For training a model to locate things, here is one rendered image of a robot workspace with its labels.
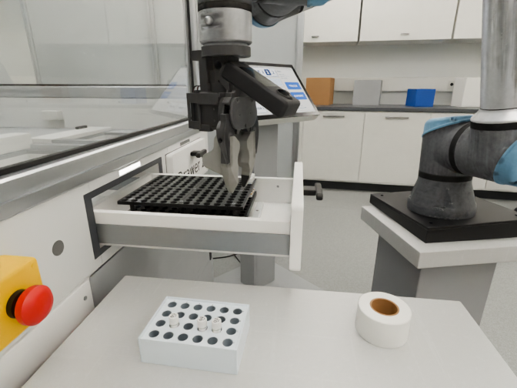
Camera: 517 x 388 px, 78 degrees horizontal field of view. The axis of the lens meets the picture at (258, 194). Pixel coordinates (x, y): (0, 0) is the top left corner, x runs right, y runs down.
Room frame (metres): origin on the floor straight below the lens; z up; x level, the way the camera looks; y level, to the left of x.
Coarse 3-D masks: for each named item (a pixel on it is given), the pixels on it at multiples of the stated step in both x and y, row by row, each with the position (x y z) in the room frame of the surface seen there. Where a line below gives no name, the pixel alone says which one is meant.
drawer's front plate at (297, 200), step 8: (296, 168) 0.65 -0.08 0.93; (296, 176) 0.58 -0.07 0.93; (296, 184) 0.53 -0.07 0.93; (296, 192) 0.48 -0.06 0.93; (296, 200) 0.45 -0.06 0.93; (296, 208) 0.43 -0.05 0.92; (296, 216) 0.42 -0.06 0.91; (296, 224) 0.42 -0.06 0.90; (296, 232) 0.42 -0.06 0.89; (296, 240) 0.42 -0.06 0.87; (296, 248) 0.42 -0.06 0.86; (296, 256) 0.42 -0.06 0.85; (296, 264) 0.42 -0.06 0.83
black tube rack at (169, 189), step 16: (160, 176) 0.69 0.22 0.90; (176, 176) 0.69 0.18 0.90; (192, 176) 0.68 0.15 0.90; (144, 192) 0.57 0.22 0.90; (160, 192) 0.57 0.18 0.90; (176, 192) 0.57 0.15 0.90; (192, 192) 0.57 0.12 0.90; (208, 192) 0.57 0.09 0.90; (224, 192) 0.57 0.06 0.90; (256, 192) 0.67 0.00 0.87; (144, 208) 0.56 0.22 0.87; (160, 208) 0.56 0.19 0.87; (176, 208) 0.56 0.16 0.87; (192, 208) 0.56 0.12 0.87; (208, 208) 0.50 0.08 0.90; (224, 208) 0.50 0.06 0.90
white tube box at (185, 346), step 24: (168, 312) 0.37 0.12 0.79; (192, 312) 0.36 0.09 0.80; (216, 312) 0.36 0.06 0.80; (240, 312) 0.37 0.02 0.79; (144, 336) 0.32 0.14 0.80; (168, 336) 0.33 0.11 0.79; (192, 336) 0.32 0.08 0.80; (216, 336) 0.32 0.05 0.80; (240, 336) 0.31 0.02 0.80; (144, 360) 0.31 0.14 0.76; (168, 360) 0.31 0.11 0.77; (192, 360) 0.30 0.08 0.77; (216, 360) 0.30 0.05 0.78; (240, 360) 0.31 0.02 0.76
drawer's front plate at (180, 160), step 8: (192, 144) 0.94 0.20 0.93; (200, 144) 1.01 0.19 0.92; (176, 152) 0.81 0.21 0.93; (184, 152) 0.86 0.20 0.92; (168, 160) 0.78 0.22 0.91; (176, 160) 0.80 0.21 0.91; (184, 160) 0.86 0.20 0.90; (192, 160) 0.93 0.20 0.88; (200, 160) 1.00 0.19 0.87; (168, 168) 0.78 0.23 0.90; (176, 168) 0.80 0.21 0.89; (184, 168) 0.85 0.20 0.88; (192, 168) 0.92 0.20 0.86; (200, 168) 0.99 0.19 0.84
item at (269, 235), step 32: (128, 192) 0.62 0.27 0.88; (288, 192) 0.68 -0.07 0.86; (96, 224) 0.48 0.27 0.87; (128, 224) 0.48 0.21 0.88; (160, 224) 0.47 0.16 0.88; (192, 224) 0.46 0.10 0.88; (224, 224) 0.46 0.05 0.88; (256, 224) 0.45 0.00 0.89; (288, 224) 0.45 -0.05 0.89; (288, 256) 0.45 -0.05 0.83
